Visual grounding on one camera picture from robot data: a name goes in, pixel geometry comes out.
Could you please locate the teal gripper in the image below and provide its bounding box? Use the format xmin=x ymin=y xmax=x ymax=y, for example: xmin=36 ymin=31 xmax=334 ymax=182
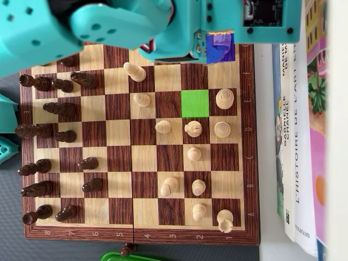
xmin=193 ymin=0 xmax=302 ymax=65

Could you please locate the light wooden knight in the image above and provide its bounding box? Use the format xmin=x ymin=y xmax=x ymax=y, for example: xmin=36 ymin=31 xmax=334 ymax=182
xmin=213 ymin=33 xmax=232 ymax=56
xmin=184 ymin=120 xmax=203 ymax=138

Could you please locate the white queen right side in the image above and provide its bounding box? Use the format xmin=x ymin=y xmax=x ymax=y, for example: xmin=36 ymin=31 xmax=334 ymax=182
xmin=215 ymin=88 xmax=235 ymax=110

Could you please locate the blue box with red lettering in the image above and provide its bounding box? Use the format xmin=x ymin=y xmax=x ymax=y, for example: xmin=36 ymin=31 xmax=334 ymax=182
xmin=271 ymin=43 xmax=285 ymax=218

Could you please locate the light wooden bishop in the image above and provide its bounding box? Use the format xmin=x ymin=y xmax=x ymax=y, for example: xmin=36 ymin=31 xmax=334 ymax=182
xmin=123 ymin=61 xmax=147 ymax=83
xmin=160 ymin=176 xmax=179 ymax=197

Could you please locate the light wooden pawn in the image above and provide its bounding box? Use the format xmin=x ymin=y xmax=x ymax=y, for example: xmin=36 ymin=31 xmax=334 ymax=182
xmin=155 ymin=120 xmax=172 ymax=134
xmin=133 ymin=92 xmax=151 ymax=108
xmin=191 ymin=179 xmax=207 ymax=196
xmin=192 ymin=203 xmax=207 ymax=221
xmin=187 ymin=147 xmax=202 ymax=162

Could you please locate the dark wooden knight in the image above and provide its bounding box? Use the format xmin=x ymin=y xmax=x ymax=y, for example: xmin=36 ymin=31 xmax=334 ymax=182
xmin=70 ymin=71 xmax=98 ymax=89
xmin=21 ymin=180 xmax=53 ymax=198

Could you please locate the folding wooden chessboard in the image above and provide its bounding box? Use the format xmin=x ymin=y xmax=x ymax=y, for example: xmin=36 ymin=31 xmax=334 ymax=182
xmin=18 ymin=40 xmax=261 ymax=247

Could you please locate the white Gabrielle Chanel book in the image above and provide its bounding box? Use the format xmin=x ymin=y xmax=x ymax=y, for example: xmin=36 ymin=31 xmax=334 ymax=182
xmin=279 ymin=42 xmax=296 ymax=243

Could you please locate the dark wooden pawn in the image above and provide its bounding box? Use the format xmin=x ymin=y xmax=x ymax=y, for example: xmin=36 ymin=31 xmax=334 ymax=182
xmin=54 ymin=130 xmax=78 ymax=144
xmin=120 ymin=243 xmax=138 ymax=258
xmin=77 ymin=157 xmax=100 ymax=171
xmin=60 ymin=55 xmax=77 ymax=69
xmin=55 ymin=204 xmax=78 ymax=222
xmin=51 ymin=78 xmax=74 ymax=93
xmin=82 ymin=178 xmax=103 ymax=194

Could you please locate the dark wooden rook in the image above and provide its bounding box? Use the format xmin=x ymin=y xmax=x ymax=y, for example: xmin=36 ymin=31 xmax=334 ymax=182
xmin=22 ymin=204 xmax=54 ymax=226
xmin=19 ymin=74 xmax=53 ymax=92

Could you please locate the light wooden rook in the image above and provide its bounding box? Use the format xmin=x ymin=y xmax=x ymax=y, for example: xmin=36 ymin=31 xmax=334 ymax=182
xmin=216 ymin=209 xmax=234 ymax=234

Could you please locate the green plastic container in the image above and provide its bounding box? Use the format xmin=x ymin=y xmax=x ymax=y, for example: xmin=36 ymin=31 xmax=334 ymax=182
xmin=100 ymin=251 xmax=164 ymax=261

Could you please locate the black camera circuit board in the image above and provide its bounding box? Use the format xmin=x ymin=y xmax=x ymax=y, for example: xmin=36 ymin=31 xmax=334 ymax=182
xmin=243 ymin=0 xmax=286 ymax=27

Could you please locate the red white black servo cable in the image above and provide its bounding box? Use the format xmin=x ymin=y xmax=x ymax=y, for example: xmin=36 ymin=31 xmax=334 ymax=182
xmin=140 ymin=38 xmax=157 ymax=54

